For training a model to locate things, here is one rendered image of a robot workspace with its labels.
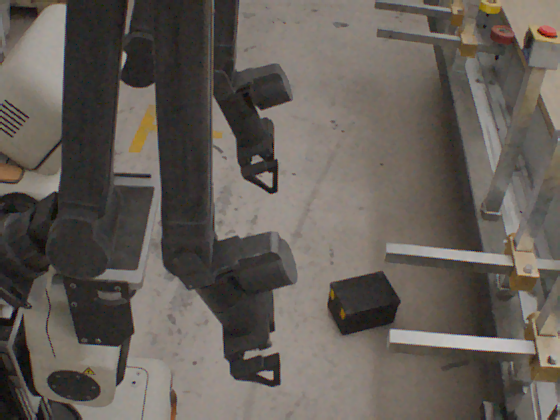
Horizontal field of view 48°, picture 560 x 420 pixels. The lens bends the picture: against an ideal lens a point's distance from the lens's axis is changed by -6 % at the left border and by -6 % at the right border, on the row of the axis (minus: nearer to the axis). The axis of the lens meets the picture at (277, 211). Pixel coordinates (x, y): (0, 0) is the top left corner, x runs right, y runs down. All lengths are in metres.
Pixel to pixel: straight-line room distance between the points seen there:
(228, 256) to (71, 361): 0.51
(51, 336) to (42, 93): 0.48
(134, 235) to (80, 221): 0.35
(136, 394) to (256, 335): 0.95
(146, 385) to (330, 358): 0.69
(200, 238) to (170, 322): 1.55
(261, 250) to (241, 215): 1.88
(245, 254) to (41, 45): 0.37
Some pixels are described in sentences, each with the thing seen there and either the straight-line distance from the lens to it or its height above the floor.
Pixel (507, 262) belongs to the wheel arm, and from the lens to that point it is 1.45.
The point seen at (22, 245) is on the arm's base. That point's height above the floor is 1.23.
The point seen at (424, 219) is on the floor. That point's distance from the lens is 2.78.
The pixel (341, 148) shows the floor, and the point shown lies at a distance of 3.08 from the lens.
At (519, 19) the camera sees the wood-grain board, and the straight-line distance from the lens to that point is 2.41.
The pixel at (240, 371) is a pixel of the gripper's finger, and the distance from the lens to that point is 0.88.
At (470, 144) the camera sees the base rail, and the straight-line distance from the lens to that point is 2.00.
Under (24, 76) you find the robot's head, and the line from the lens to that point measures 0.85.
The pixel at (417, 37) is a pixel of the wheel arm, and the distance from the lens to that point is 2.22.
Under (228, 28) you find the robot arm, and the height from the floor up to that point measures 1.30.
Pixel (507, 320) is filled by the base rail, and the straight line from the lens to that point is 1.51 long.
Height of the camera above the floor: 1.78
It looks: 41 degrees down
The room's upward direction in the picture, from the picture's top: 5 degrees clockwise
